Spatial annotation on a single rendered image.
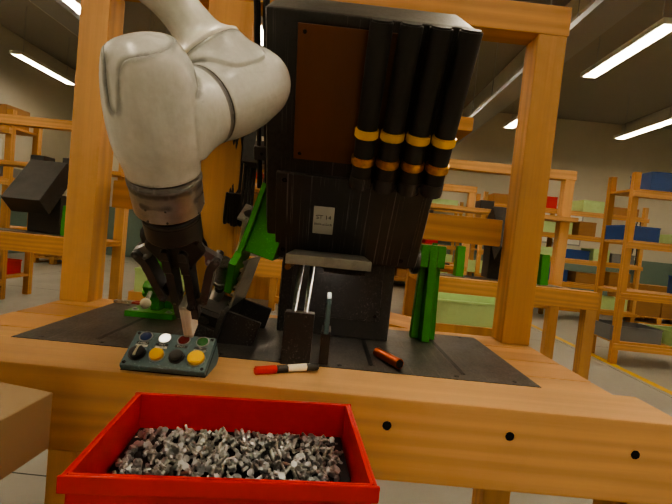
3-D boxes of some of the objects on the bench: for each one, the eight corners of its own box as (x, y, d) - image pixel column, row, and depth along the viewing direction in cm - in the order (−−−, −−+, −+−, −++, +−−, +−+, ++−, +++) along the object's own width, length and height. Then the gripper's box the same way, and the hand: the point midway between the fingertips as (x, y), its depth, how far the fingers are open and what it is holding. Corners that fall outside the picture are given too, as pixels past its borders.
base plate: (540, 396, 89) (542, 386, 89) (10, 345, 87) (10, 335, 87) (473, 343, 131) (474, 337, 131) (113, 308, 129) (114, 301, 129)
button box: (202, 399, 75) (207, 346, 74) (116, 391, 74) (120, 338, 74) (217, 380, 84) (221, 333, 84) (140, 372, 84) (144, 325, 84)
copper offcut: (403, 368, 92) (404, 358, 92) (394, 369, 91) (396, 359, 91) (380, 356, 100) (381, 346, 100) (372, 356, 99) (373, 347, 99)
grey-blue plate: (327, 366, 89) (334, 299, 88) (317, 365, 89) (324, 298, 88) (327, 353, 98) (334, 292, 98) (319, 352, 98) (325, 291, 97)
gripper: (108, 220, 54) (143, 344, 68) (211, 231, 54) (224, 352, 69) (133, 191, 60) (160, 310, 74) (226, 200, 60) (235, 318, 75)
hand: (188, 316), depth 69 cm, fingers closed
